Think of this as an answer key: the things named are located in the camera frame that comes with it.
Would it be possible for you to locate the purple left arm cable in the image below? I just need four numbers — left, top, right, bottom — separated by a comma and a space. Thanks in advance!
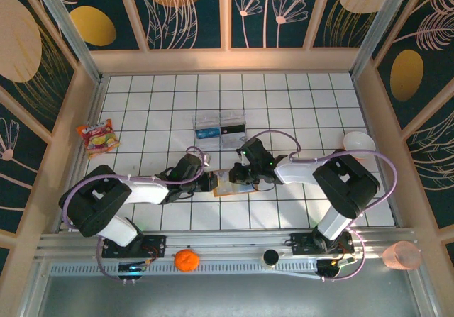
62, 146, 209, 282

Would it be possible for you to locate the aluminium mounting rail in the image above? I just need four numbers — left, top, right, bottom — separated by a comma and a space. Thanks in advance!
35, 227, 416, 261

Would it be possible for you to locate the black round knob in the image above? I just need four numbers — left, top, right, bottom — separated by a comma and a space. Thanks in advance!
261, 248, 282, 269

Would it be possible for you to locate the perforated grey cable duct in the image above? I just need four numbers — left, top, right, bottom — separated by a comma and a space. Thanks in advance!
49, 260, 320, 279

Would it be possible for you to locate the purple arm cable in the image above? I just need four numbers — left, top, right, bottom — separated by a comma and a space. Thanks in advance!
243, 130, 398, 282
62, 146, 209, 282

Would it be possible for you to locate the pink translucent cup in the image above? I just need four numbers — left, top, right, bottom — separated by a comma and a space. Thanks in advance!
382, 240, 423, 272

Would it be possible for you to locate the orange ball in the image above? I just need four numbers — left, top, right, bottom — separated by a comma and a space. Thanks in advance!
172, 248, 200, 273

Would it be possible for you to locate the aluminium frame post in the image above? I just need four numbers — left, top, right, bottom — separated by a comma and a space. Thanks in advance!
349, 0, 416, 81
28, 0, 104, 84

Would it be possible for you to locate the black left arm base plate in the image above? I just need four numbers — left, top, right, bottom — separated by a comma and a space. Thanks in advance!
101, 234, 167, 260

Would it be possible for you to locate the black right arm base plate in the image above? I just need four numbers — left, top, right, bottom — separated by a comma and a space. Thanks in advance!
289, 232, 355, 256

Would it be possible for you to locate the white bowl with orange outside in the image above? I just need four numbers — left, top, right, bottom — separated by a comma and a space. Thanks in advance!
342, 131, 376, 160

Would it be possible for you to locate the blue credit card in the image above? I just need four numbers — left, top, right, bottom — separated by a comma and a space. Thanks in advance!
195, 127, 221, 140

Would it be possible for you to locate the clear plastic tray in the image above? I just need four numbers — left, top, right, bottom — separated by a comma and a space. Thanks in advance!
192, 110, 248, 150

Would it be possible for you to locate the black credit card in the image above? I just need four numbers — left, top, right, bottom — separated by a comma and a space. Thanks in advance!
220, 124, 247, 135

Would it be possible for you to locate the red instant noodle packet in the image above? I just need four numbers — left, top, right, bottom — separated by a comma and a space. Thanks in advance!
76, 118, 122, 160

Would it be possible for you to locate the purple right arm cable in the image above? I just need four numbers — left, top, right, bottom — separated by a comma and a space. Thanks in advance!
243, 130, 398, 282

